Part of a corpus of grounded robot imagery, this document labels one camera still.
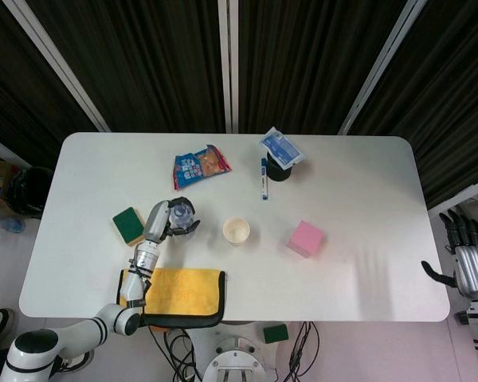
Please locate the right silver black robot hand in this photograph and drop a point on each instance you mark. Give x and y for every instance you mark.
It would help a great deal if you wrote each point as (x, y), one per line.
(472, 266)

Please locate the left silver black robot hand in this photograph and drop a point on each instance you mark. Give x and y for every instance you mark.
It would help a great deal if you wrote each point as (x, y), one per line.
(155, 221)

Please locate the clear plastic water bottle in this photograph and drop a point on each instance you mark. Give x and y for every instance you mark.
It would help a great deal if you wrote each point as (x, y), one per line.
(181, 217)

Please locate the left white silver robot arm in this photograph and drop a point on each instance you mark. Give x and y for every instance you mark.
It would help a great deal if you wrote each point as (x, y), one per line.
(103, 318)

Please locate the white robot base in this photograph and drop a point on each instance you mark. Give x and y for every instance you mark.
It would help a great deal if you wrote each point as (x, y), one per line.
(235, 362)

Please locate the white paper cup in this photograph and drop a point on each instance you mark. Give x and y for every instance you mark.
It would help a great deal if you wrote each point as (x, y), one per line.
(236, 231)

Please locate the empty plastic floor bottle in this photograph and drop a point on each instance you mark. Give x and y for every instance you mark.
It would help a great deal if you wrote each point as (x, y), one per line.
(10, 227)

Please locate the green yellow sponge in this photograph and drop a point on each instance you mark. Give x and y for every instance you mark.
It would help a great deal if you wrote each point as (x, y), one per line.
(127, 223)

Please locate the blue red snack bag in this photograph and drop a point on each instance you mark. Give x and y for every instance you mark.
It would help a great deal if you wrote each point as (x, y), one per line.
(199, 165)

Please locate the yellow cloth with black edge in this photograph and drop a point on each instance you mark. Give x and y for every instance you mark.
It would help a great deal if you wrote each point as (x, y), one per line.
(183, 292)

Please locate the blue white marker pen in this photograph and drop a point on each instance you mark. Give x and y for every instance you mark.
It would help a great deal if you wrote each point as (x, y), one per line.
(264, 179)

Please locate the black waste bin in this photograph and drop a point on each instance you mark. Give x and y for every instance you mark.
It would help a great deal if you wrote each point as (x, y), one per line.
(30, 191)

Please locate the black mesh pen holder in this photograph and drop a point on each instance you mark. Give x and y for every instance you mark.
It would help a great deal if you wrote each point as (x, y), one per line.
(277, 173)

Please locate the blue white wipes packet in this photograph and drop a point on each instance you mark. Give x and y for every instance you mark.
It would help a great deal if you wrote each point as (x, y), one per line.
(280, 147)

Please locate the pink foam cube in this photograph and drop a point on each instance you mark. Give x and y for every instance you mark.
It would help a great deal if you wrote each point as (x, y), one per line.
(306, 238)

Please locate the black pleated curtain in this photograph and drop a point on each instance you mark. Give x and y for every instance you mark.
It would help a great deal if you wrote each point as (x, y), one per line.
(151, 59)

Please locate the dark green sponge block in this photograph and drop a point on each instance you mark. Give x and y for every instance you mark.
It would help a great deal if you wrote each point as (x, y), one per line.
(275, 334)

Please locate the white frame post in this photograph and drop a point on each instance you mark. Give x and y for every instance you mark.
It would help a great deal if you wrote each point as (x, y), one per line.
(382, 67)
(228, 63)
(59, 63)

